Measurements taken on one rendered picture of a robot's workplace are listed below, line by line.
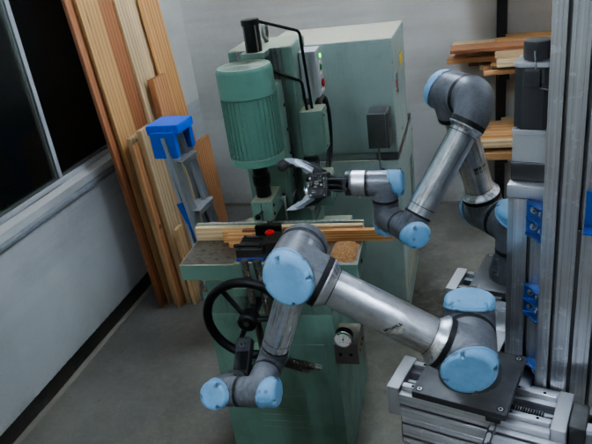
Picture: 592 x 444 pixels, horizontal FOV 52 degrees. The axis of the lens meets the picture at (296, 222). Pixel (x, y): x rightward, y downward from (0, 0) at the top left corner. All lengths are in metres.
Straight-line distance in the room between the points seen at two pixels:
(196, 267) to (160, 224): 1.37
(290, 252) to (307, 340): 0.87
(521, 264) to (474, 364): 0.38
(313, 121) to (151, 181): 1.43
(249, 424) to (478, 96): 1.45
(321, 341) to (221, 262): 0.43
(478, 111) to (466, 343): 0.63
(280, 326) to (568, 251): 0.70
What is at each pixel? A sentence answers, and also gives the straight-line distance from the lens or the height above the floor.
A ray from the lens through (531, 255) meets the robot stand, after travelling 1.60.
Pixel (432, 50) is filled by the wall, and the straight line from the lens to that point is 4.14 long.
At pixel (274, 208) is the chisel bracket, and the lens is 2.04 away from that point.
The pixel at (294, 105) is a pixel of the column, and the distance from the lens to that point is 2.11.
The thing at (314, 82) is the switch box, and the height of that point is 1.37.
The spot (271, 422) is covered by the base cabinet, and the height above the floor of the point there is 0.23.
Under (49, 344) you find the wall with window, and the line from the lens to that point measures 3.16.
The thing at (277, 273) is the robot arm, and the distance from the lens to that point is 1.28.
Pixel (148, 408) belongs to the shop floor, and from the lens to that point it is 2.98.
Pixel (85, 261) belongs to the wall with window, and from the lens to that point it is 3.34.
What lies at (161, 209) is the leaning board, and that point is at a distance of 3.38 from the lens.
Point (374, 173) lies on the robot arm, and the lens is 1.74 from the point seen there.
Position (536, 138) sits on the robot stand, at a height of 1.36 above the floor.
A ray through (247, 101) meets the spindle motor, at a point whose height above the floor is 1.41.
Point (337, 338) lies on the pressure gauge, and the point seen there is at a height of 0.66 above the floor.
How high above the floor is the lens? 1.85
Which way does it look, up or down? 25 degrees down
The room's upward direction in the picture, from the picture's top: 8 degrees counter-clockwise
